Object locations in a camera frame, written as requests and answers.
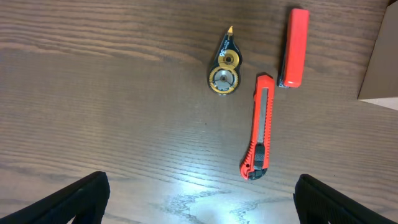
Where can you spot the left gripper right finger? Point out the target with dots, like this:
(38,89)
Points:
(316,202)

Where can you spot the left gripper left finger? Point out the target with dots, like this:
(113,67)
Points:
(83,201)

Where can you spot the orange utility knife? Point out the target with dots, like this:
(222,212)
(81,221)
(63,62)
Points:
(256,161)

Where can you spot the black gold correction tape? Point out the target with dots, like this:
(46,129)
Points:
(224,75)

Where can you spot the open cardboard box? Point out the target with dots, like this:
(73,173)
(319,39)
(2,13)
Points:
(379,86)

